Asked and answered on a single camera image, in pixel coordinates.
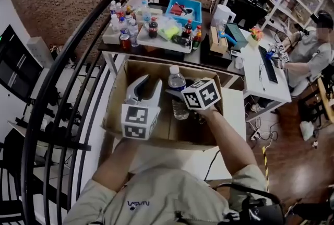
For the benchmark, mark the group of bottles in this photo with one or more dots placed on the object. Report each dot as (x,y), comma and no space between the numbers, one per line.
(133,30)

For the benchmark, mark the white plastic bag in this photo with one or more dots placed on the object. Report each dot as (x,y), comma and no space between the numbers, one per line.
(307,130)

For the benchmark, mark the teal box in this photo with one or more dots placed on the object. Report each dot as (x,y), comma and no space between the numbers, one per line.
(238,34)

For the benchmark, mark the person's left forearm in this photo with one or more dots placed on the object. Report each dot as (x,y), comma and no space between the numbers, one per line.
(117,164)

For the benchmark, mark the white kettle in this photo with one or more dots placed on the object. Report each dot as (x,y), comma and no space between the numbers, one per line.
(221,15)

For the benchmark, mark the wooden tissue box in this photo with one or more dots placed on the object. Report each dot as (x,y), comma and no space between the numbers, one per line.
(217,42)

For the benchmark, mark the dark cola bottle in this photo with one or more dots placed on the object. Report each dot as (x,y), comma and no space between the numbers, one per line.
(187,30)
(153,29)

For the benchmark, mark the red drink can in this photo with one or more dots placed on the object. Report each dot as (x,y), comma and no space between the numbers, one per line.
(125,41)

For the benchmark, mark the black stair railing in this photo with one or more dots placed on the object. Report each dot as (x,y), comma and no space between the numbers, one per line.
(26,156)

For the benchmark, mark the black keyboard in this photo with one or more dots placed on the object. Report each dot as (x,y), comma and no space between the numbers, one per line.
(268,66)

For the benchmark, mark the blue plastic bin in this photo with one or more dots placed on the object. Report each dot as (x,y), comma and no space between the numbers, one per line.
(197,13)

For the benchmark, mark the white desk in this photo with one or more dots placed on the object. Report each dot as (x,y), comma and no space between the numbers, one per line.
(257,88)

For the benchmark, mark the black office chair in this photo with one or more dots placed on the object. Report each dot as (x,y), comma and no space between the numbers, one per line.
(250,11)

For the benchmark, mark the clear plastic water bottle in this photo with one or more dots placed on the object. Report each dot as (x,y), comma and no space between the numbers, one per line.
(177,81)

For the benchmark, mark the person's beige shirt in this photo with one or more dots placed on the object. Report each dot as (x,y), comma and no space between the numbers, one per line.
(161,192)

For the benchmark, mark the white tray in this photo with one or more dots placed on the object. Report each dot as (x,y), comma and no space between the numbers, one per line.
(151,42)

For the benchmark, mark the orange cap sauce bottle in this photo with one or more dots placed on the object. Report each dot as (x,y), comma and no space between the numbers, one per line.
(197,40)

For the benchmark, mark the yellow black hazard tape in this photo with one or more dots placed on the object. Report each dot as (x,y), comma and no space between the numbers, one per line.
(266,166)

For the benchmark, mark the white power strip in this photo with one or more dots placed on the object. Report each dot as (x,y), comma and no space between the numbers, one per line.
(255,135)

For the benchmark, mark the black monitor on wall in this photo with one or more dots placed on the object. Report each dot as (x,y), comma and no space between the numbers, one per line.
(18,70)

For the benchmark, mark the black case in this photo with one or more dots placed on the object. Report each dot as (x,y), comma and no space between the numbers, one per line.
(215,59)

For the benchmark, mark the yellow green cloth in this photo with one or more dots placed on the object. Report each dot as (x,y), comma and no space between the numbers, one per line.
(169,33)

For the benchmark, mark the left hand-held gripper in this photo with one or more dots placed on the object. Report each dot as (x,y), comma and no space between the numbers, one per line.
(138,120)

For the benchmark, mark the white plastic container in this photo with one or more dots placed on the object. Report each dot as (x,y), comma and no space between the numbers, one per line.
(111,37)

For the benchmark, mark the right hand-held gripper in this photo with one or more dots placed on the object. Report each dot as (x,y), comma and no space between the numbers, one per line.
(202,94)

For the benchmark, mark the dark green bottle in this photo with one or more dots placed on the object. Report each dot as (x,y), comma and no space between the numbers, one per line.
(181,40)

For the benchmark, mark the white cup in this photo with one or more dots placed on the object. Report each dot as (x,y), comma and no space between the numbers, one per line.
(239,62)

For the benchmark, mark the grey electrical cabinet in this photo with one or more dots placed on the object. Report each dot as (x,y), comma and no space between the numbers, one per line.
(39,50)

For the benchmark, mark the person's right forearm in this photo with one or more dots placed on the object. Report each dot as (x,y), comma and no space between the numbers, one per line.
(229,145)

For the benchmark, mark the potted orange flowers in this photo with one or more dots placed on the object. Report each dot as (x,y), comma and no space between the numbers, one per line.
(255,36)

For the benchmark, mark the brown cardboard box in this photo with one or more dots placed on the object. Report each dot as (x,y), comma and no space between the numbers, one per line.
(161,127)

